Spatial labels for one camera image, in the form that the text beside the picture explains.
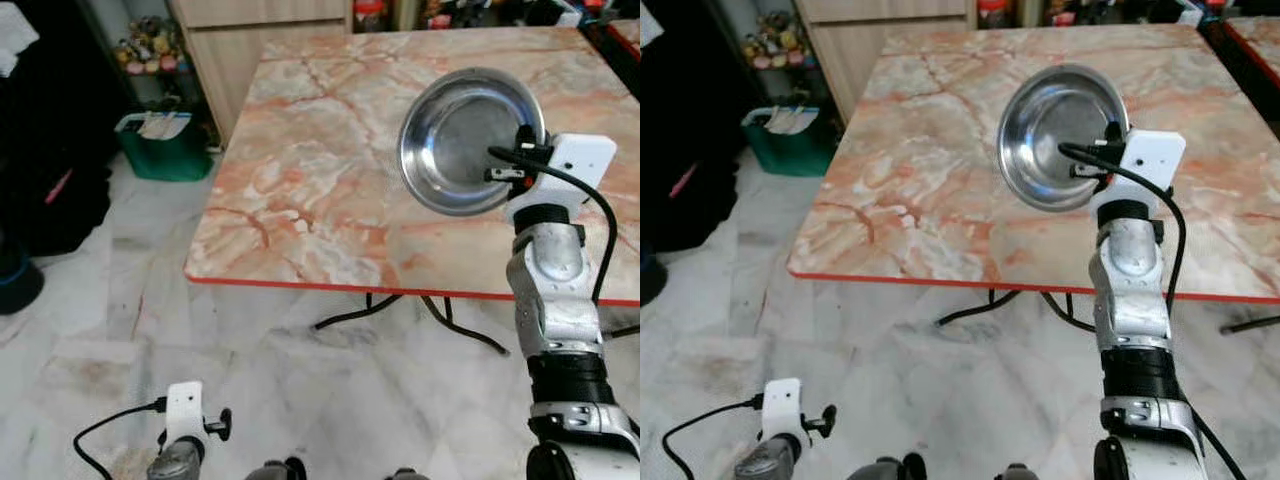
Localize round stainless steel plate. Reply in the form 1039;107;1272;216
398;67;549;217
996;63;1131;213

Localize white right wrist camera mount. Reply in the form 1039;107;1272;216
1090;128;1187;216
505;133;617;226

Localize marble table with red edge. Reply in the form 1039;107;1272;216
1203;15;1280;126
183;25;641;357
583;18;641;96
787;22;1280;336

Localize colourful toy figurines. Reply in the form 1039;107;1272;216
742;12;813;69
115;20;191;76

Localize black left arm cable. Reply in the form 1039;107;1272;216
662;396;766;480
73;398;169;480

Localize black stool with blue rim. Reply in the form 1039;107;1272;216
640;240;666;306
0;235;46;316

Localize dark metal shelf rack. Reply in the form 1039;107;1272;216
85;0;216;151
715;0;841;141

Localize green plastic bin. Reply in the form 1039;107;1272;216
115;110;213;183
741;105;839;178

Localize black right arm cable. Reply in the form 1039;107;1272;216
487;146;619;306
1058;143;1188;319

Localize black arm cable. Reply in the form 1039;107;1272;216
1058;143;1188;319
73;398;169;480
662;396;766;480
487;146;619;306

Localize light wooden cabinet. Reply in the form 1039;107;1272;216
795;0;979;126
168;0;353;146

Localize black fabric furniture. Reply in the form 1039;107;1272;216
0;0;116;256
640;0;746;251

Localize white papers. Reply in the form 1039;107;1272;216
140;112;191;139
765;106;819;134

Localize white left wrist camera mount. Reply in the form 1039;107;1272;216
762;378;804;446
164;381;208;448

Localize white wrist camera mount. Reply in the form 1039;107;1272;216
762;378;804;446
164;381;208;448
505;133;617;226
1090;128;1187;216

